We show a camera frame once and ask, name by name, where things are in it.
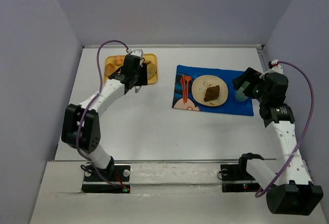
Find metal tongs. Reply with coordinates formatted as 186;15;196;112
134;58;149;93

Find green cup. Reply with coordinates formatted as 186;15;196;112
235;81;249;103

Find dark brown bread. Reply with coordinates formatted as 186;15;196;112
204;85;220;102

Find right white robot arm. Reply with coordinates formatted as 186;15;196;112
232;66;323;216

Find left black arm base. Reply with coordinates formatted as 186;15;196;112
80;163;131;194

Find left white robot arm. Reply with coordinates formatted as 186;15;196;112
61;49;148;183

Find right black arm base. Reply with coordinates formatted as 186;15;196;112
217;164;260;193

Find seeded bread slice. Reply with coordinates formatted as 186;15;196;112
147;63;157;80

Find round bun top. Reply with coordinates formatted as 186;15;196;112
113;55;125;66

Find round bun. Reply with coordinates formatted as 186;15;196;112
113;55;125;66
105;63;116;77

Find yellow tray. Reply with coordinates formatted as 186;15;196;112
103;53;158;85

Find round bun left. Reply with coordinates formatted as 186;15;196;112
105;63;116;77

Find beige decorated plate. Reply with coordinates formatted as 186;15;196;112
191;75;228;107

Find blue placemat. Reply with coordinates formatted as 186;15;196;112
172;65;254;116

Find orange spoon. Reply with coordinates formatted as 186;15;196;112
185;76;192;100

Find orange knife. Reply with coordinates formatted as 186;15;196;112
182;76;190;104

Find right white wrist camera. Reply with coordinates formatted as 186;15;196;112
260;60;283;79

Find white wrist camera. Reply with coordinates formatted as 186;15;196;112
130;49;143;58
260;60;283;79

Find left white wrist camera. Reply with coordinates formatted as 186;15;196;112
130;49;143;58

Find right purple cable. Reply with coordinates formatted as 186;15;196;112
254;60;315;198

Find metal rail back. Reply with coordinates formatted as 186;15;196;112
82;44;265;50

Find metal rail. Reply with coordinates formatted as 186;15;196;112
53;158;278;164
82;44;265;50

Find metal rail front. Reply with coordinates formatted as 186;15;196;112
53;158;278;164

